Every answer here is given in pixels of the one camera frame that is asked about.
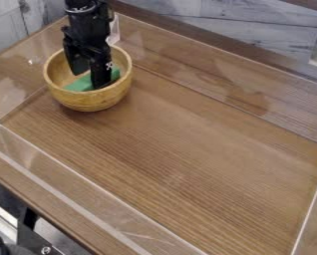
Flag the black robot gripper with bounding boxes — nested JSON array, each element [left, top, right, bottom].
[[61, 0, 113, 90]]

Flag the green rectangular block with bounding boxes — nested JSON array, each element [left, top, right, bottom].
[[64, 66, 122, 92]]

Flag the brown wooden bowl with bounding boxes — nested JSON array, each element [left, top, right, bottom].
[[43, 45, 134, 113]]

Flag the clear acrylic tray walls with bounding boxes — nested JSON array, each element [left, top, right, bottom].
[[0, 14, 317, 255]]

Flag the black table leg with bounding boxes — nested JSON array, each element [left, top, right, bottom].
[[20, 207, 39, 230]]

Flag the black metal bracket with bolt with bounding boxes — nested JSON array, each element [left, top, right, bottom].
[[16, 225, 64, 255]]

